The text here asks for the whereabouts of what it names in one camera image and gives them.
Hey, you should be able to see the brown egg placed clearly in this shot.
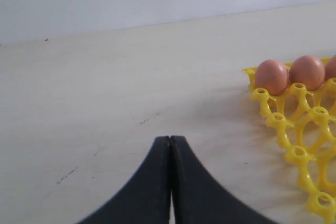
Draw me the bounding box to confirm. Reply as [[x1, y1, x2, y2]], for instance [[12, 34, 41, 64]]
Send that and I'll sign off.
[[255, 59, 289, 96], [325, 56, 336, 81], [289, 55, 325, 91]]

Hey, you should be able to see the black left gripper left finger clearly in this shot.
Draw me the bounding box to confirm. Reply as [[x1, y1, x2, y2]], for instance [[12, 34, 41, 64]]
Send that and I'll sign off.
[[80, 136, 171, 224]]

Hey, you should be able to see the yellow plastic egg tray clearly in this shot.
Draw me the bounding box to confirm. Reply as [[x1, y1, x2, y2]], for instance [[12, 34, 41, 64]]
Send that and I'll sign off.
[[243, 67, 335, 223]]

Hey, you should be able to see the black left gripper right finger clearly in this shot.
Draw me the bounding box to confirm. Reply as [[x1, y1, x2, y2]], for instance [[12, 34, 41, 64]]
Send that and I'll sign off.
[[170, 136, 273, 224]]

